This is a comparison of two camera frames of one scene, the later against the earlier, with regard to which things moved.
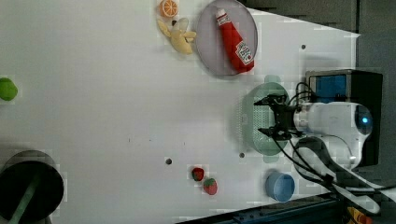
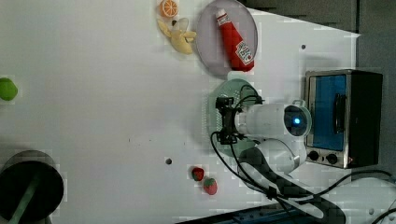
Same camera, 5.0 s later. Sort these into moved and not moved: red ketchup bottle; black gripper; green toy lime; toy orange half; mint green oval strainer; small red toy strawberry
Moved: black gripper; mint green oval strainer
Not moved: red ketchup bottle; toy orange half; small red toy strawberry; green toy lime
